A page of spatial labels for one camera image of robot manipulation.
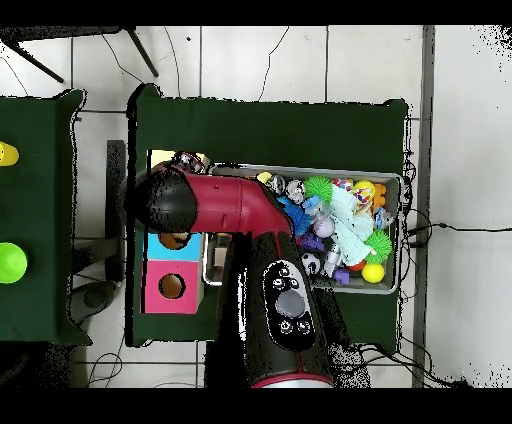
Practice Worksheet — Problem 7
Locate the polka dot cloth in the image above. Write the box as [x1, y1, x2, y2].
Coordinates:
[331, 176, 377, 209]

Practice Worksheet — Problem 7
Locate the wooden box with three holes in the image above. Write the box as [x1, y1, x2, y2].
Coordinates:
[140, 148, 211, 316]

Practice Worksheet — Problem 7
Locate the shallow silver mesh bin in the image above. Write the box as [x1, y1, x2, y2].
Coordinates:
[201, 161, 404, 296]

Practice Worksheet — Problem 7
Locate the dark green tablecloth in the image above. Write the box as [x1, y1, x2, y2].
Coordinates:
[125, 82, 410, 354]
[0, 88, 94, 346]

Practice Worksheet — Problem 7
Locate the blue spiky rubber ball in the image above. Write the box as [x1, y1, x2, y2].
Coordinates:
[277, 195, 314, 238]

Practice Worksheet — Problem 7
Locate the green spiky rubber ball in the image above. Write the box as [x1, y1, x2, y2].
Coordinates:
[302, 175, 334, 203]

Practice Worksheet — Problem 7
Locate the black white soccer ball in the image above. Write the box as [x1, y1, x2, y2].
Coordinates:
[300, 252, 323, 277]

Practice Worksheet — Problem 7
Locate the mint green cloth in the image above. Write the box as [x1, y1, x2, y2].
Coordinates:
[329, 185, 378, 267]

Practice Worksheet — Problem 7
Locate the yellow plastic cup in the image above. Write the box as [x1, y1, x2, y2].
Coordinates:
[0, 140, 20, 168]

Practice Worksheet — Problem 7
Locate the black metal stand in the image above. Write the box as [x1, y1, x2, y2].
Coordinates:
[0, 25, 160, 84]

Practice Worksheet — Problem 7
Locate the green plastic cup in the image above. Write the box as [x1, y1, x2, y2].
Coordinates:
[0, 241, 29, 285]

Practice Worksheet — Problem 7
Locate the black cable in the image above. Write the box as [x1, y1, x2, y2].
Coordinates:
[405, 221, 512, 243]

